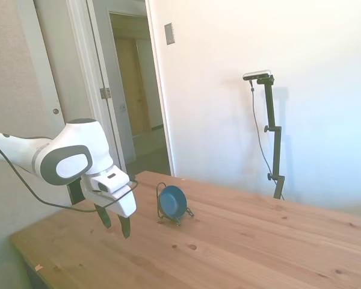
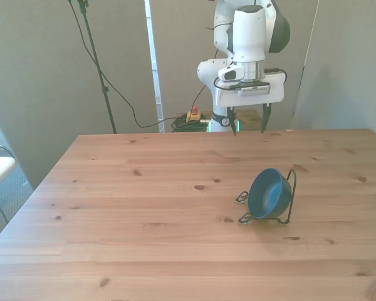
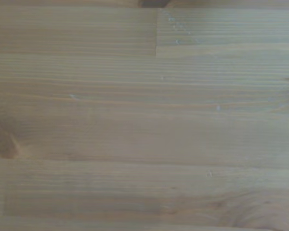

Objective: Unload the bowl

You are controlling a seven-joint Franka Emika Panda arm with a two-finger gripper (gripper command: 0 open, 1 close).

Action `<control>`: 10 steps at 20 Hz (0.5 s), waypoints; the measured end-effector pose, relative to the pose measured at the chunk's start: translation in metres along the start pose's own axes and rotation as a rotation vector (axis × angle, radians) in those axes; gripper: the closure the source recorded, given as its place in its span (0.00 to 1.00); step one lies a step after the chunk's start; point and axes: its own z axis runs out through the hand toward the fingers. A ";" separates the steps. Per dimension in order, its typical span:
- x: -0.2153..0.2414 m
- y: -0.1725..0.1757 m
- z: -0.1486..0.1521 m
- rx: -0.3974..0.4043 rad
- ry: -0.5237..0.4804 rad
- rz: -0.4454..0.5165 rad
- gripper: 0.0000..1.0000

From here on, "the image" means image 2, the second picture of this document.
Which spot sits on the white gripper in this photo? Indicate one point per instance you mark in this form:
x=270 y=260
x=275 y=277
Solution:
x=253 y=98

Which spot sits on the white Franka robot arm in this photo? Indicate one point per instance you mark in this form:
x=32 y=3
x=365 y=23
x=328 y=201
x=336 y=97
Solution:
x=249 y=34

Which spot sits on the blue bowl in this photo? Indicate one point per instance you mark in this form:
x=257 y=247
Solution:
x=266 y=194

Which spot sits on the wooden box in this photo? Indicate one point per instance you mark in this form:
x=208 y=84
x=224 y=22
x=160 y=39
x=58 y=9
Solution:
x=250 y=119

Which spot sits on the yellow emergency stop button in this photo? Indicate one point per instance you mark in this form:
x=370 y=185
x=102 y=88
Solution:
x=194 y=115

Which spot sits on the black tripod stand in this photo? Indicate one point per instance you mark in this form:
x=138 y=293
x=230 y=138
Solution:
x=95 y=62

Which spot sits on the grey wrist camera bar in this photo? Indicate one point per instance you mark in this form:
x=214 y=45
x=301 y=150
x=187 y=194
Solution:
x=255 y=90

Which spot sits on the white vertical rail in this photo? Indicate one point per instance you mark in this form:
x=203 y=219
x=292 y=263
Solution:
x=153 y=62

